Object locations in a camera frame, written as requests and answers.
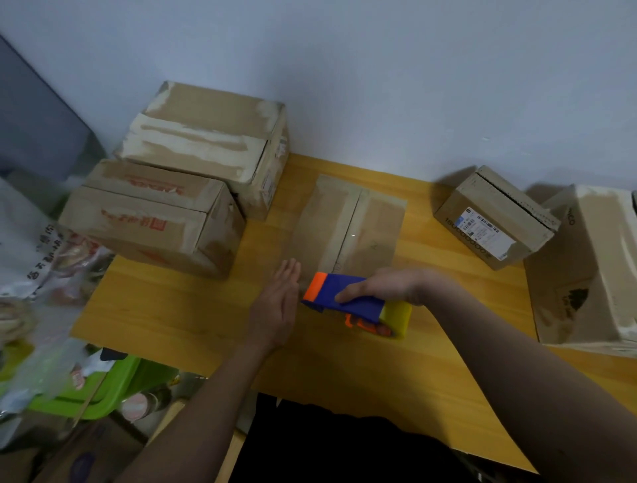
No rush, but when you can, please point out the person's right forearm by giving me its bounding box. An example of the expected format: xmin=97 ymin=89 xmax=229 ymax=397
xmin=423 ymin=275 xmax=637 ymax=483

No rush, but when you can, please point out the person's left forearm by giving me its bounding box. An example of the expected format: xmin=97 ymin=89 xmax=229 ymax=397
xmin=113 ymin=342 xmax=282 ymax=483

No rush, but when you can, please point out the person's black clothing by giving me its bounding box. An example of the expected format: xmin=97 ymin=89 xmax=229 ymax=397
xmin=228 ymin=392 xmax=540 ymax=483

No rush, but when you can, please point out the small cardboard box white label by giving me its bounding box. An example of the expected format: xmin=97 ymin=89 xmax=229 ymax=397
xmin=433 ymin=165 xmax=561 ymax=271

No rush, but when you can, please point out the brown cardboard box with purple print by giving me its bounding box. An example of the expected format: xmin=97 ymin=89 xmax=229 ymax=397
xmin=0 ymin=412 xmax=146 ymax=483

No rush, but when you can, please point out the white printed plastic bag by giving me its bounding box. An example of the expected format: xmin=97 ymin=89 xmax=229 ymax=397
xmin=0 ymin=177 xmax=116 ymax=419

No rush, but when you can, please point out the large worn cardboard box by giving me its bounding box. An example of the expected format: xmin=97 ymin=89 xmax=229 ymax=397
xmin=523 ymin=184 xmax=637 ymax=358

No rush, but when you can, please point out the round pink-lidded container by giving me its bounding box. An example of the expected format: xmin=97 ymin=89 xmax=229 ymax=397
xmin=118 ymin=385 xmax=174 ymax=425

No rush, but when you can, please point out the green plastic bin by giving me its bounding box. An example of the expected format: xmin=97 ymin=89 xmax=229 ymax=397
xmin=26 ymin=352 xmax=181 ymax=422

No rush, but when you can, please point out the yellowish packing tape roll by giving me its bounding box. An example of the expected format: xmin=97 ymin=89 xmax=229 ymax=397
xmin=379 ymin=300 xmax=413 ymax=339

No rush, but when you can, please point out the cardboard box with torn tape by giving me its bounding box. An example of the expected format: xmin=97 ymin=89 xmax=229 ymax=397
xmin=115 ymin=81 xmax=291 ymax=222

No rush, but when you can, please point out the person's left hand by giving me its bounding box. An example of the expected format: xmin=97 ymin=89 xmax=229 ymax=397
xmin=248 ymin=258 xmax=302 ymax=355

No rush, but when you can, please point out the person's right hand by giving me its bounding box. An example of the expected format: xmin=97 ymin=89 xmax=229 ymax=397
xmin=334 ymin=267 xmax=440 ymax=307

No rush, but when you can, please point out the blue orange tape dispenser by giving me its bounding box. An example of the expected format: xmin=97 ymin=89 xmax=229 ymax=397
xmin=302 ymin=272 xmax=413 ymax=339

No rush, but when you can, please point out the grey panel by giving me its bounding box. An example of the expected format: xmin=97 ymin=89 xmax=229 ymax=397
xmin=0 ymin=34 xmax=106 ymax=216

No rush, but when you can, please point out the flat cardboard box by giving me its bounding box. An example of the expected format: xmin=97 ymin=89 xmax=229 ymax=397
xmin=288 ymin=174 xmax=408 ymax=290

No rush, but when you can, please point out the cardboard box with red print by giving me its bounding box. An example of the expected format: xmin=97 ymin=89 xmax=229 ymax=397
xmin=58 ymin=159 xmax=246 ymax=280

